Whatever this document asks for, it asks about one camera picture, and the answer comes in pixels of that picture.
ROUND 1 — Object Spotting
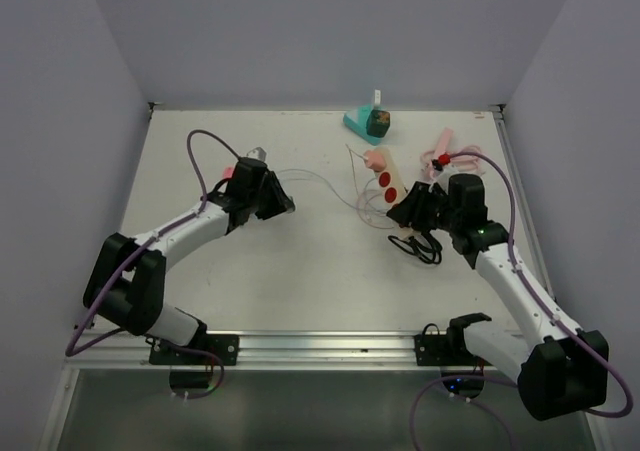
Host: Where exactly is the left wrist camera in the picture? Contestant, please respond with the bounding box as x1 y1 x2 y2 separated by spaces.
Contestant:
246 146 267 162

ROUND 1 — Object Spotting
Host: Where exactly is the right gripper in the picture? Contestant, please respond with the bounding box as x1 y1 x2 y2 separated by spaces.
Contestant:
387 181 460 233

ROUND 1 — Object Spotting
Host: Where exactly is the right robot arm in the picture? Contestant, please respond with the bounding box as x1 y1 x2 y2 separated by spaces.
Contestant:
387 173 609 421

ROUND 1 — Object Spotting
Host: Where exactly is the teal triangular power strip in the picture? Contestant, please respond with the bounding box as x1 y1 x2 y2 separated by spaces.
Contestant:
342 105 389 146

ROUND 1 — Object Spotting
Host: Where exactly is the purple cable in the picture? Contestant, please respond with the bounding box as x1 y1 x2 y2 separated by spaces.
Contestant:
64 129 241 401
410 151 632 451

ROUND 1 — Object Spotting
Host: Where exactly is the salmon cube charger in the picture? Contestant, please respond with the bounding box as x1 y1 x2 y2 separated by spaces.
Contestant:
363 150 386 172

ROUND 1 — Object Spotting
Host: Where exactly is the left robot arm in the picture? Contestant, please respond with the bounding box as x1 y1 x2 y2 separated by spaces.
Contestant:
83 157 295 364

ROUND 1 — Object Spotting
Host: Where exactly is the pink power strip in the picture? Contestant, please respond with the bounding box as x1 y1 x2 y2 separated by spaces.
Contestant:
421 128 454 181

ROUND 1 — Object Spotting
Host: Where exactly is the dark green cube charger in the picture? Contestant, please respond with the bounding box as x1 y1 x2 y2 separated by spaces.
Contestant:
366 109 391 139

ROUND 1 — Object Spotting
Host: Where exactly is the beige power strip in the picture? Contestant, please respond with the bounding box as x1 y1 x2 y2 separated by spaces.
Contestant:
372 146 408 211

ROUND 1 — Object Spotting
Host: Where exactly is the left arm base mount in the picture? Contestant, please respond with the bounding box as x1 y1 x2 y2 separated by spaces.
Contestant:
147 333 240 400

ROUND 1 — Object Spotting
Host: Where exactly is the pink power cord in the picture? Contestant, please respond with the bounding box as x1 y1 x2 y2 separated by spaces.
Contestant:
418 144 487 182

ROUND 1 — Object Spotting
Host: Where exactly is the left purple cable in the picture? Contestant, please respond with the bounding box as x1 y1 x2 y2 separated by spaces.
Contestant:
64 129 241 401

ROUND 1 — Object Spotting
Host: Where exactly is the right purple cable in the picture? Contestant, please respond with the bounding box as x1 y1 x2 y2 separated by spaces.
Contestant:
410 151 632 451

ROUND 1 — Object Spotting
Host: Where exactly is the aluminium front rail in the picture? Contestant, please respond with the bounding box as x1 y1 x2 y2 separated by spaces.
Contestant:
67 331 476 371

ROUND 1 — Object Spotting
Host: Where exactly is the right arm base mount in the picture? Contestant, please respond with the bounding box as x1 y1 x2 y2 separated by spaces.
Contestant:
413 313 502 399

